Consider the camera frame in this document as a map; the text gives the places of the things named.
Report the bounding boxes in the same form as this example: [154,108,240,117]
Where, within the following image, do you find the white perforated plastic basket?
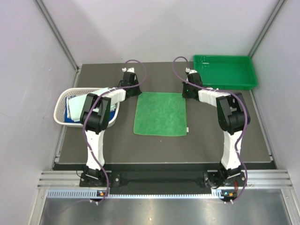
[53,88,126,130]

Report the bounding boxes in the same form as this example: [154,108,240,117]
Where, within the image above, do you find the green plastic bin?
[193,55,258,90]

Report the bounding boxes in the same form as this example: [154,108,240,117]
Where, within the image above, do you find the purple cable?
[82,59,148,204]
[172,56,248,204]

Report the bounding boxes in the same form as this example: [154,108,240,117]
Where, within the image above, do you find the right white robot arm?
[182,68,250,188]

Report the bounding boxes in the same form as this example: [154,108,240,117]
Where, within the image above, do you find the green towel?
[134,92,187,137]

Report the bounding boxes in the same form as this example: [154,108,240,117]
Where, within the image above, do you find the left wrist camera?
[121,67,135,73]

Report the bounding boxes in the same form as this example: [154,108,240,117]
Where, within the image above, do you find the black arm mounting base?
[79,163,246,195]

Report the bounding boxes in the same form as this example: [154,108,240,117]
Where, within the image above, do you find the grey slotted cable duct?
[47,189,224,199]

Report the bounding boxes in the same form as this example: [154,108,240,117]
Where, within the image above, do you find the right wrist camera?
[185,67,197,75]

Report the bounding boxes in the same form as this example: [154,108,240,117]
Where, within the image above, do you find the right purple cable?
[172,56,248,204]

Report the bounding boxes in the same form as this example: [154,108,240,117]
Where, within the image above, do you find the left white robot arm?
[80,68,142,186]

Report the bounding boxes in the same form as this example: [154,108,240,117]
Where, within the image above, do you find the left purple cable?
[82,59,148,204]

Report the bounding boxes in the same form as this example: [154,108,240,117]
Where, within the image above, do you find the white towel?
[68,87,109,122]

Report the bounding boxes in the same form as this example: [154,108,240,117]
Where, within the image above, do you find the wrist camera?
[121,67,135,73]
[185,67,197,75]

